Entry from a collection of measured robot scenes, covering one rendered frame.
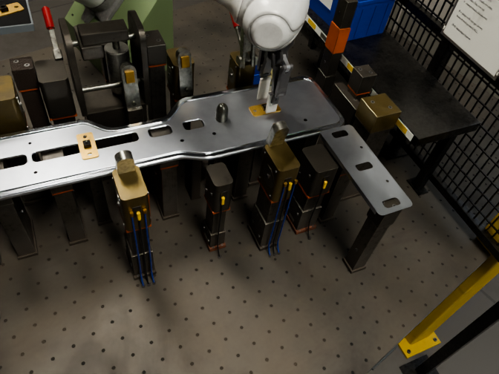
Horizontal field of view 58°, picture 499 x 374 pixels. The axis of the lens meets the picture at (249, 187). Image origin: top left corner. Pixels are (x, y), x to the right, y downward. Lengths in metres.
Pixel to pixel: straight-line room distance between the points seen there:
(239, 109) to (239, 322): 0.56
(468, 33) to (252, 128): 0.64
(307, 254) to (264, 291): 0.18
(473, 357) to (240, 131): 1.49
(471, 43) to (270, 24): 0.72
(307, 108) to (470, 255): 0.67
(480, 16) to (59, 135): 1.10
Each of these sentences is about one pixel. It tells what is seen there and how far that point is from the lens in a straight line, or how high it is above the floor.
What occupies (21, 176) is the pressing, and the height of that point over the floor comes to 1.00.
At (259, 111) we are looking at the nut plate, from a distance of 1.23.
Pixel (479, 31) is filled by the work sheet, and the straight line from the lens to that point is 1.39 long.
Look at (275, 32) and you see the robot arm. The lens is 0.83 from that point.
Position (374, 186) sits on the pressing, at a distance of 1.14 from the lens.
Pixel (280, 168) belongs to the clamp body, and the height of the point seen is 1.05.
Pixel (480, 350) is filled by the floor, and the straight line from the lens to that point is 2.27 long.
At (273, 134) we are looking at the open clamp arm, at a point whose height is 1.09.
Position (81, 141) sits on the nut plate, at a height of 1.00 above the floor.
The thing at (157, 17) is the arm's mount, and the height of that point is 0.93.
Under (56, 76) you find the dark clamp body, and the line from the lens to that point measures 1.22.
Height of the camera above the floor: 1.81
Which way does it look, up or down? 50 degrees down
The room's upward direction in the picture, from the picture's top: 10 degrees clockwise
